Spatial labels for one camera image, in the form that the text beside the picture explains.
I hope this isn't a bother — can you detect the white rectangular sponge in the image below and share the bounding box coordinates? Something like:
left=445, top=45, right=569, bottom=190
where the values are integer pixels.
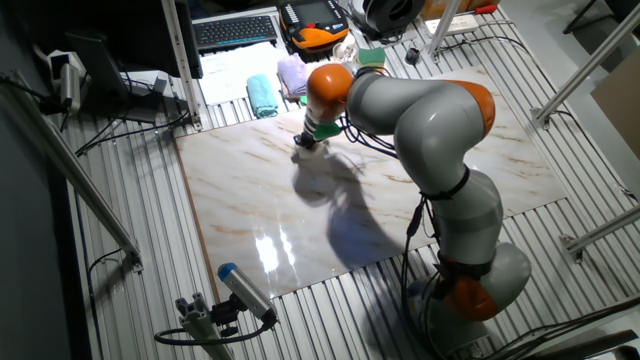
left=293, top=144, right=330, bottom=161

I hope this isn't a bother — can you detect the green yellow sponge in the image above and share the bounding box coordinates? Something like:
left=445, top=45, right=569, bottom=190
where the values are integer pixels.
left=357, top=47, right=387, bottom=69

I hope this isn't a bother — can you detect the teal rolled towel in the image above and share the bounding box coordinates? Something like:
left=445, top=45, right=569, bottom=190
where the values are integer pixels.
left=245, top=73, right=279, bottom=120

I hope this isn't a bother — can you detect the purple folded cloth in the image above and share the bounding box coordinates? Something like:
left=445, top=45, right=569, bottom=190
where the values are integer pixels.
left=276, top=52, right=311, bottom=99

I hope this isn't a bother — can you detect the white paper sheet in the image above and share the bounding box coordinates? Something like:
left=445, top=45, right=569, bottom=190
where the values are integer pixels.
left=198, top=42, right=289, bottom=106

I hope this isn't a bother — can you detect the orange black teach pendant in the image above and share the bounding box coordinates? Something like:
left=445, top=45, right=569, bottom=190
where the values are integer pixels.
left=278, top=0, right=350, bottom=51

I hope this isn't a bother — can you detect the black computer keyboard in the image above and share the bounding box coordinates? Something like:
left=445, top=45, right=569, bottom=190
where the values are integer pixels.
left=192, top=14, right=279, bottom=51

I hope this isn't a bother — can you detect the black round spool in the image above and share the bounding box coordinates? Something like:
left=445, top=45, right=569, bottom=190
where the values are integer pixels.
left=362, top=0, right=426, bottom=41

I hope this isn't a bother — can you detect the white power strip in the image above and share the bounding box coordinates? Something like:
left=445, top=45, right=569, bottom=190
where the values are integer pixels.
left=424, top=13, right=480, bottom=36

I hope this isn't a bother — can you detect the short aluminium profile stub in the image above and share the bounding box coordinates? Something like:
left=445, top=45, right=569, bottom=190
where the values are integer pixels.
left=174, top=292, right=236, bottom=360

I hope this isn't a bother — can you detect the grey monitor stand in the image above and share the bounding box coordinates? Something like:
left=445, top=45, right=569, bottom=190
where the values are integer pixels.
left=66, top=32, right=169, bottom=125

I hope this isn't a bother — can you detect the long slanted aluminium beam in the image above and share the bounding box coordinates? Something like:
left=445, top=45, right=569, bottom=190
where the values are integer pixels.
left=0, top=69, right=145, bottom=274

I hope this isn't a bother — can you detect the brown cardboard box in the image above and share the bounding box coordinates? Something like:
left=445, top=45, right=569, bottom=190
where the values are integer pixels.
left=589, top=59, right=640, bottom=161

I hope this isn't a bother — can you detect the black flat bar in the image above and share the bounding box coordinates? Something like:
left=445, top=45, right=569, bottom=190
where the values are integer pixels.
left=519, top=327, right=640, bottom=360

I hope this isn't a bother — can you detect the black office chair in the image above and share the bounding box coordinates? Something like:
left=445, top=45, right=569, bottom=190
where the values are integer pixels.
left=562, top=0, right=640, bottom=36

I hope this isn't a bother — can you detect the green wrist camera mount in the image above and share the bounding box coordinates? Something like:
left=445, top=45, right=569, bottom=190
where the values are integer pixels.
left=298, top=94, right=344, bottom=141

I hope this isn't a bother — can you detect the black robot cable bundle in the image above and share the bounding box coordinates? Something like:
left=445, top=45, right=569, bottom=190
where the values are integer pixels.
left=338, top=67, right=446, bottom=359

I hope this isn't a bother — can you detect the upright aluminium profile post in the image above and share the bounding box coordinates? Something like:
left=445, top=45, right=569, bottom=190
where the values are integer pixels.
left=160, top=0, right=204, bottom=132

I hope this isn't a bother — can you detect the silver camera with blue cap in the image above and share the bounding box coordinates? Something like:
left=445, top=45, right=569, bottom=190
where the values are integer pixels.
left=217, top=262, right=279, bottom=324

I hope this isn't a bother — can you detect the thin aluminium frame post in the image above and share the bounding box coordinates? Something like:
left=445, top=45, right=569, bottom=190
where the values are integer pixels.
left=424, top=0, right=461, bottom=64

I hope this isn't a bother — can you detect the black camera clamp bracket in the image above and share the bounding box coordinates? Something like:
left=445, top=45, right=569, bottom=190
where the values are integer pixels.
left=209, top=294, right=246, bottom=339

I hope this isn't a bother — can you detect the black camera cable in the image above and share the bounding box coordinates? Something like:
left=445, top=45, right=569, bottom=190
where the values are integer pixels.
left=153, top=309, right=279, bottom=347

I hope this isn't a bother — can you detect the red handled screwdriver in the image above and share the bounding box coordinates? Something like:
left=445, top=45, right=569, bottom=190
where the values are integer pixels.
left=457, top=2, right=500, bottom=16

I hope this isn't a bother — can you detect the silver camera on white mount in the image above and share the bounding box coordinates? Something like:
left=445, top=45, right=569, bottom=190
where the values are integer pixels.
left=47, top=49, right=86, bottom=114

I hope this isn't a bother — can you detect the slanted aluminium frame beam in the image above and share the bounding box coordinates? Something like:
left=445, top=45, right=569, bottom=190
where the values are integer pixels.
left=529, top=2, right=640, bottom=131

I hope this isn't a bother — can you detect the low aluminium frame beam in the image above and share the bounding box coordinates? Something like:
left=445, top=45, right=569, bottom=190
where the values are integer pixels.
left=558, top=204, right=640, bottom=265

